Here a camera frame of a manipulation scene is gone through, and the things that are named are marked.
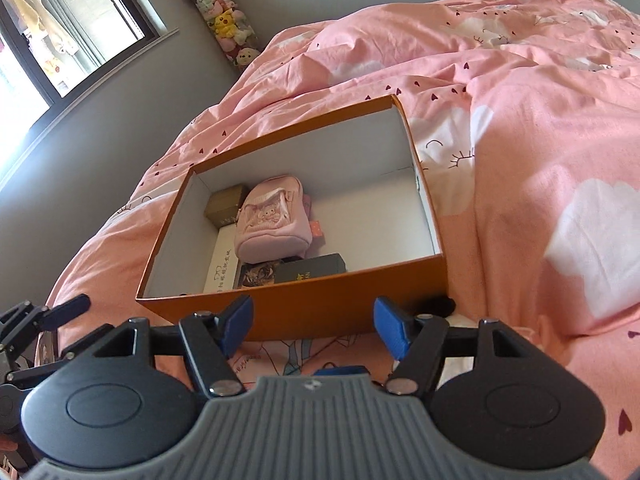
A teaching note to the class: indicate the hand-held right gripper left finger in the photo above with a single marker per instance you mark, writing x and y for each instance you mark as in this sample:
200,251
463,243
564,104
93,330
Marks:
239,320

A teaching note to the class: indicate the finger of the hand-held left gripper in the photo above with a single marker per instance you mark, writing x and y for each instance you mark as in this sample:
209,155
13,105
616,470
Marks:
65,311
85,342

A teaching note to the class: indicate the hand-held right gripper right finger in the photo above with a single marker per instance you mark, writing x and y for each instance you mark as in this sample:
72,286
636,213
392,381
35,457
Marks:
387,325

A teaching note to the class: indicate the orange cardboard box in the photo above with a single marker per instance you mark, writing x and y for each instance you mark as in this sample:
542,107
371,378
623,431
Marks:
300,310

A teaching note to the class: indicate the small brown cardboard box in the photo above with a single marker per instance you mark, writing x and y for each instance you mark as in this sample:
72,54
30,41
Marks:
225,205

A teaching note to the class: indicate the person's left hand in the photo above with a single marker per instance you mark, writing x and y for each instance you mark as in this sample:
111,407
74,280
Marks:
7,445

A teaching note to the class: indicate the dark illustrated card box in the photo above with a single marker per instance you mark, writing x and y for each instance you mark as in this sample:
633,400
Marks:
255,275

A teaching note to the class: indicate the small black object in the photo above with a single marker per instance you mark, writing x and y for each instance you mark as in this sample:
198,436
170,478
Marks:
441,306

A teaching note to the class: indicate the flat white box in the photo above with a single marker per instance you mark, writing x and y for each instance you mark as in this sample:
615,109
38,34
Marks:
222,265

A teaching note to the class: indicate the small blue object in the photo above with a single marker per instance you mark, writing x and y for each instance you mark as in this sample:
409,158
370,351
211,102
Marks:
340,372

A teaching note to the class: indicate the black box with gold print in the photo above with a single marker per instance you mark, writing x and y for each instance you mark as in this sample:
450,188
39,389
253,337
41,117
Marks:
315,267

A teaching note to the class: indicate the small pink backpack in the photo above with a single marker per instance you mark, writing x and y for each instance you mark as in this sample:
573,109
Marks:
270,225

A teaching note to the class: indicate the red dotted packet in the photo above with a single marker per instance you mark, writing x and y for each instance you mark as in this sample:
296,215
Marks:
317,232

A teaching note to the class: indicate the pink heart print blanket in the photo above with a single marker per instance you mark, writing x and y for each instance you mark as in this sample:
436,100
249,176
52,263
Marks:
525,160

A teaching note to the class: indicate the yellow hanging garment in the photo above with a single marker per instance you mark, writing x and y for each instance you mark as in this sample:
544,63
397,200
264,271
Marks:
45,20

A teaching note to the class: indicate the clear tube of plush toys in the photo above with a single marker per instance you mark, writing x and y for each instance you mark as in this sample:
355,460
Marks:
225,20

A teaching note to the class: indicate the dark framed window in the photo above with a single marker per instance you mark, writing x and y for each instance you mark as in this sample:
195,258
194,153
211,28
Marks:
75,10

